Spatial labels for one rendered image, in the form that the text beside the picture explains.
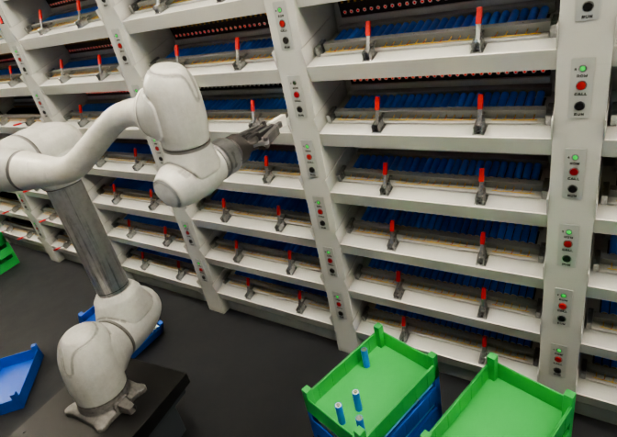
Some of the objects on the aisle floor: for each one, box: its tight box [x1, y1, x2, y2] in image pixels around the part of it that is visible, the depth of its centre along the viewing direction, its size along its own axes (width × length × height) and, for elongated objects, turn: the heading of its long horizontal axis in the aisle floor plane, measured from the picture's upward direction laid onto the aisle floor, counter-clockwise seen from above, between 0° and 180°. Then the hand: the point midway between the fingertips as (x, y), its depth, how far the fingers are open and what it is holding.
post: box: [258, 0, 364, 353], centre depth 145 cm, size 20×9×173 cm, turn 168°
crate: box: [0, 343, 44, 415], centre depth 194 cm, size 30×20×8 cm
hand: (277, 123), depth 125 cm, fingers closed
